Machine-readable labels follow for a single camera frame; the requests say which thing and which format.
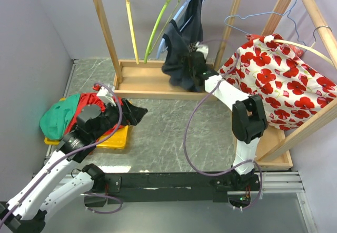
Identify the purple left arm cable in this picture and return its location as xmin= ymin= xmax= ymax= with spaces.
xmin=0 ymin=82 xmax=124 ymax=225

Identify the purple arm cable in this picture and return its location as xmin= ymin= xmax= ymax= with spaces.
xmin=183 ymin=38 xmax=264 ymax=205
xmin=0 ymin=82 xmax=124 ymax=225

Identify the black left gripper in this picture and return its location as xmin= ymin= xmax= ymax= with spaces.
xmin=92 ymin=96 xmax=147 ymax=140

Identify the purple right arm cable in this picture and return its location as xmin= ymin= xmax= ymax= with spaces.
xmin=183 ymin=38 xmax=264 ymax=205

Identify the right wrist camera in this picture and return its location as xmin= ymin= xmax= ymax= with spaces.
xmin=195 ymin=42 xmax=209 ymax=59

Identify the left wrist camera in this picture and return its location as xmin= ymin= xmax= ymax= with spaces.
xmin=93 ymin=85 xmax=116 ymax=106

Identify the yellow plastic tray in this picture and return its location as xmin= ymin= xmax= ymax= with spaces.
xmin=44 ymin=98 xmax=131 ymax=149

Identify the blue wire hanger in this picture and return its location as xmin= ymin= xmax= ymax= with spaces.
xmin=224 ymin=0 xmax=307 ymax=46

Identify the poppy print garment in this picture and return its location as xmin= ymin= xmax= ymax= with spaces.
xmin=218 ymin=34 xmax=336 ymax=130

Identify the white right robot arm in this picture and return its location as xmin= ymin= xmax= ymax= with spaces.
xmin=183 ymin=52 xmax=267 ymax=190

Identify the cream wooden hanger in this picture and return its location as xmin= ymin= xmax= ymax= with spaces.
xmin=274 ymin=25 xmax=334 ymax=66

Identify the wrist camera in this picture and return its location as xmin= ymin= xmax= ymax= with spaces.
xmin=93 ymin=85 xmax=116 ymax=106
xmin=195 ymin=42 xmax=209 ymax=59

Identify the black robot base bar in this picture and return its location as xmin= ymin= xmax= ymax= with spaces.
xmin=90 ymin=172 xmax=261 ymax=202

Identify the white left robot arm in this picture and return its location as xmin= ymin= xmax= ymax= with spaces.
xmin=1 ymin=99 xmax=148 ymax=232

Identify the light blue plastic hanger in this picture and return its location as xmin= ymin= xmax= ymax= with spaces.
xmin=156 ymin=0 xmax=205 ymax=59

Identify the green garment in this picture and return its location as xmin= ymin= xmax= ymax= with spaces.
xmin=39 ymin=94 xmax=81 ymax=140

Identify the navy blue tank top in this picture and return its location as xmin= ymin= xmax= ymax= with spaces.
xmin=160 ymin=0 xmax=204 ymax=93

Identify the yellow hanger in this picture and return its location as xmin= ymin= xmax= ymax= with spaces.
xmin=125 ymin=0 xmax=140 ymax=65

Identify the green hanger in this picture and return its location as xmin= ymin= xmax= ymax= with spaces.
xmin=144 ymin=0 xmax=181 ymax=63

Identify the red garment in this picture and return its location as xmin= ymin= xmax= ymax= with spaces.
xmin=64 ymin=93 xmax=128 ymax=149

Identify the wooden side clothes rack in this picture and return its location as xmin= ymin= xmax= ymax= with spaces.
xmin=257 ymin=0 xmax=336 ymax=170

